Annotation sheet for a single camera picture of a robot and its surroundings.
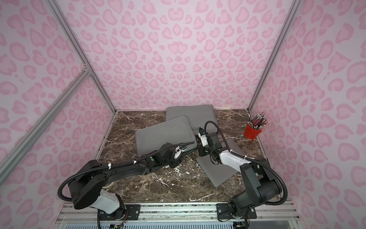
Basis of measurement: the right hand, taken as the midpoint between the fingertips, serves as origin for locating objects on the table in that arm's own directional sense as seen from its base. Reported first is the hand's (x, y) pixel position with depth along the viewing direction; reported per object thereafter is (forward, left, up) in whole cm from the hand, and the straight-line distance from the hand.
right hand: (199, 146), depth 92 cm
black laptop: (-15, -11, -5) cm, 20 cm away
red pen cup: (+12, -36, -2) cm, 38 cm away
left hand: (-6, +12, +3) cm, 14 cm away
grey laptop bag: (+13, +16, -1) cm, 20 cm away
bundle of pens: (+14, -38, +9) cm, 42 cm away
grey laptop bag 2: (+29, +1, -2) cm, 30 cm away
